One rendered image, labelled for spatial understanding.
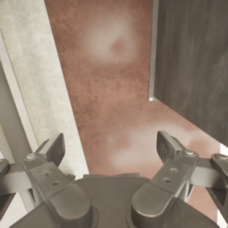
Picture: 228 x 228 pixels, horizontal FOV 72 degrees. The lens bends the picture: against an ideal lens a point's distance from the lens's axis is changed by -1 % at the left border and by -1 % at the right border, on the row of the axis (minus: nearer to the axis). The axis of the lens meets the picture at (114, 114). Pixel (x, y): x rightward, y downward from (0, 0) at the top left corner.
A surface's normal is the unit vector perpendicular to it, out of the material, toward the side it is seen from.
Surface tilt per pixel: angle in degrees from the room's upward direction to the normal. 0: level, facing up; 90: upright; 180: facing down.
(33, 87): 0
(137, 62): 0
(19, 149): 0
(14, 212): 90
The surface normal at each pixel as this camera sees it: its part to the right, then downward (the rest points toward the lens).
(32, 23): 0.03, 0.29
